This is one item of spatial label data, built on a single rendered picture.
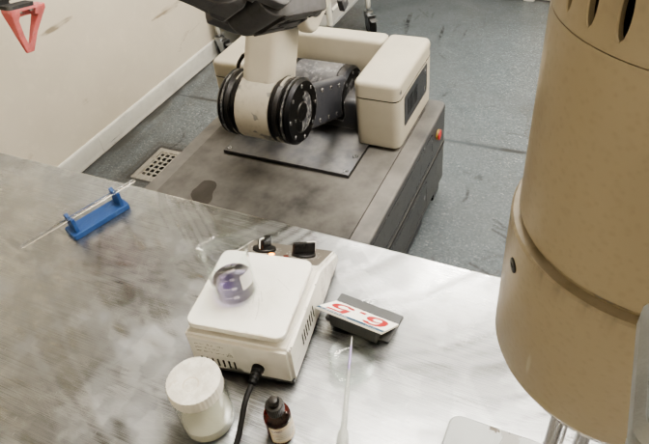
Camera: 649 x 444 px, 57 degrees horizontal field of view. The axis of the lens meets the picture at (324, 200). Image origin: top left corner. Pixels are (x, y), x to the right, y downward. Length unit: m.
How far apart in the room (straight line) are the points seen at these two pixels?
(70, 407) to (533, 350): 0.64
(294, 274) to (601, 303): 0.54
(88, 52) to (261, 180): 1.12
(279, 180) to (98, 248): 0.76
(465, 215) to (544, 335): 1.81
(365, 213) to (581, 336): 1.30
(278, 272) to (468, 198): 1.44
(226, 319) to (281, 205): 0.88
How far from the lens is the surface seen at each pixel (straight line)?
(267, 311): 0.69
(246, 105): 1.48
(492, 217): 2.04
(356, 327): 0.75
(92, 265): 0.95
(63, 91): 2.47
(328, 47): 1.88
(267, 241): 0.81
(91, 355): 0.84
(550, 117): 0.19
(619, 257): 0.19
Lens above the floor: 1.36
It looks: 40 degrees down
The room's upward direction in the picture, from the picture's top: 7 degrees counter-clockwise
